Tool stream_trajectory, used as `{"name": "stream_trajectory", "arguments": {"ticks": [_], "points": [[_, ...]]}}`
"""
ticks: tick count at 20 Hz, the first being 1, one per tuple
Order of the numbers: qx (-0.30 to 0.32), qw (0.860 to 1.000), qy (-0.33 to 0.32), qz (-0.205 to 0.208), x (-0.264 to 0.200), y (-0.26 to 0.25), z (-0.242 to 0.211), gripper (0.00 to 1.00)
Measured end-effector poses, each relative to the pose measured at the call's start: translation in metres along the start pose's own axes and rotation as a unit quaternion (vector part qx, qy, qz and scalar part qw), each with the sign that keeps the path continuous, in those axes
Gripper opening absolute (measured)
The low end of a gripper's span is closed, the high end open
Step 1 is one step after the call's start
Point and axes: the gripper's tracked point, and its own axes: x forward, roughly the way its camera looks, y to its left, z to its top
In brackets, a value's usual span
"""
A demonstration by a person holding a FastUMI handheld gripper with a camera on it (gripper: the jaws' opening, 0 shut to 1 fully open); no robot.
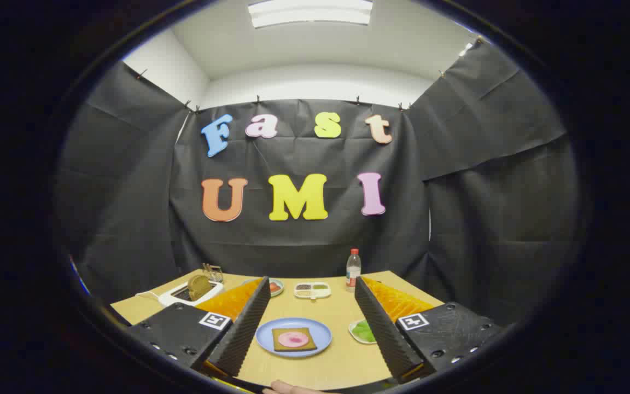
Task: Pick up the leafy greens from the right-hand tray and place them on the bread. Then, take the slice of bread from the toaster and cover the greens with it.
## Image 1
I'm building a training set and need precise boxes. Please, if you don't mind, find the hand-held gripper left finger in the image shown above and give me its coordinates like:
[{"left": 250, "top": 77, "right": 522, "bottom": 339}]
[{"left": 126, "top": 276, "right": 272, "bottom": 382}]

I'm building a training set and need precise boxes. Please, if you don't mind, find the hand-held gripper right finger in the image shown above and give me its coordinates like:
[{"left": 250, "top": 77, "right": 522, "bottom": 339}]
[{"left": 354, "top": 276, "right": 505, "bottom": 384}]

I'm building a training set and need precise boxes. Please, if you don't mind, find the green lettuce leaf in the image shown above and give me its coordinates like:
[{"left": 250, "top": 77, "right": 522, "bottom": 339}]
[{"left": 352, "top": 321, "right": 376, "bottom": 343}]

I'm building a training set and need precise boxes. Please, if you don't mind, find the brown round-top bread slice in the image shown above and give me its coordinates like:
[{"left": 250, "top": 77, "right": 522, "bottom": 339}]
[{"left": 188, "top": 274, "right": 213, "bottom": 302}]

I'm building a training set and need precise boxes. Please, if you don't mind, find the blue round plate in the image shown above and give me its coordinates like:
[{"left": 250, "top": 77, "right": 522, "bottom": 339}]
[{"left": 255, "top": 317, "right": 333, "bottom": 358}]

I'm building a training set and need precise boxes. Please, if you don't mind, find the small white square plate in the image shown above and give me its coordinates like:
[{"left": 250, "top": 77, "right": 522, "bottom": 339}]
[{"left": 348, "top": 319, "right": 377, "bottom": 345}]

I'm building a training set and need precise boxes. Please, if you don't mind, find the square brown toast slice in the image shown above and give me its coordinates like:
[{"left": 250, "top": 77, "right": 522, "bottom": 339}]
[{"left": 271, "top": 327, "right": 318, "bottom": 352}]

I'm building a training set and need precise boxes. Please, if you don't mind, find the pink ham slice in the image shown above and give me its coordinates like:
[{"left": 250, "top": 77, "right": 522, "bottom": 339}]
[{"left": 278, "top": 331, "right": 310, "bottom": 347}]

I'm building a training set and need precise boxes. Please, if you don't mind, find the pale green plate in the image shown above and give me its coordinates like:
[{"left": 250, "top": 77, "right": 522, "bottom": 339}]
[{"left": 241, "top": 278, "right": 285, "bottom": 298}]

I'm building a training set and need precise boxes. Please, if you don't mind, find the clear water bottle red cap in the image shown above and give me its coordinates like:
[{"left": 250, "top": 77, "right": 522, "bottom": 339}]
[{"left": 346, "top": 248, "right": 361, "bottom": 293}]

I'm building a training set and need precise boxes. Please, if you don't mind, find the white divided tray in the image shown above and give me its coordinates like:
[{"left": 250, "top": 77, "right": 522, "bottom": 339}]
[{"left": 294, "top": 282, "right": 332, "bottom": 300}]

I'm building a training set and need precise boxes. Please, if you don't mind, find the white toaster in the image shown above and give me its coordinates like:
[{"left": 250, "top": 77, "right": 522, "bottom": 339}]
[{"left": 157, "top": 279, "right": 225, "bottom": 307}]

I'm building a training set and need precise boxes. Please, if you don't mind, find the ceiling light panel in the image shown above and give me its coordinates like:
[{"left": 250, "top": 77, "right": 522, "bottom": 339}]
[{"left": 248, "top": 0, "right": 374, "bottom": 29}]

